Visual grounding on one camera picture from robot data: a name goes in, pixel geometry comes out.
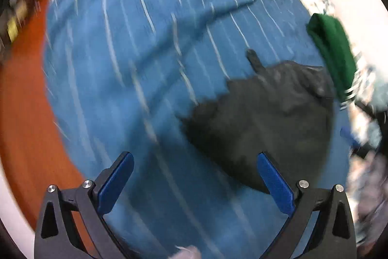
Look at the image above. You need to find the grey shoe toe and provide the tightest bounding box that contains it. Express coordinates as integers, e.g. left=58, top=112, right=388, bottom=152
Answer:
left=171, top=245, right=202, bottom=259

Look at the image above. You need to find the blue striped bed sheet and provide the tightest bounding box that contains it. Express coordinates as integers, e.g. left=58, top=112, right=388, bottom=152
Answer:
left=43, top=0, right=333, bottom=258

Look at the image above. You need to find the green folded garment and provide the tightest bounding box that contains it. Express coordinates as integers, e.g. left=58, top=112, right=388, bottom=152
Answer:
left=307, top=13, right=357, bottom=102

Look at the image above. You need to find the black garment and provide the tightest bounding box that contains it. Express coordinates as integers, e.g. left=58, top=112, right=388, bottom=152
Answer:
left=181, top=49, right=334, bottom=192

